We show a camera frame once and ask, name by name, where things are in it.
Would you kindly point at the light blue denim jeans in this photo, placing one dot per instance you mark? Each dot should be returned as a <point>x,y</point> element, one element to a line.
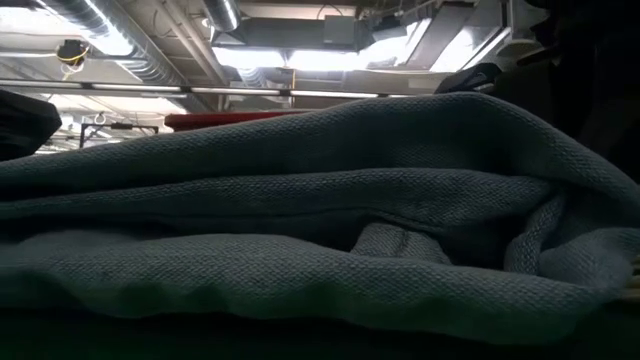
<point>300,200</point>

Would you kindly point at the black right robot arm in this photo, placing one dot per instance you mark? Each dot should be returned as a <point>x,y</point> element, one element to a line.
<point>590,75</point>

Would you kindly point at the red plastic laundry bin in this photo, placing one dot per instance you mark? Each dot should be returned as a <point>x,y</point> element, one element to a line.
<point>225,120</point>

